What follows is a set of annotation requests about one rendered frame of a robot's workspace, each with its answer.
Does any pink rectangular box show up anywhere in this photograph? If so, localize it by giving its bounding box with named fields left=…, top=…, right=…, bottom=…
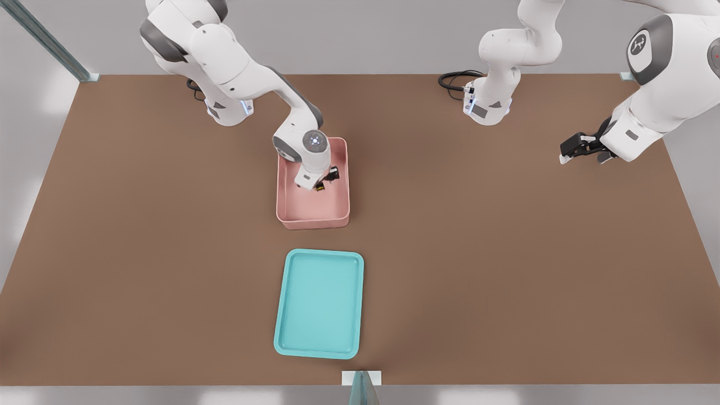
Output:
left=276, top=137, right=350, bottom=230

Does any pale blue-green tray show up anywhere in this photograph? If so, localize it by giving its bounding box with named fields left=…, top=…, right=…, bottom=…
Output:
left=273, top=249, right=365, bottom=360

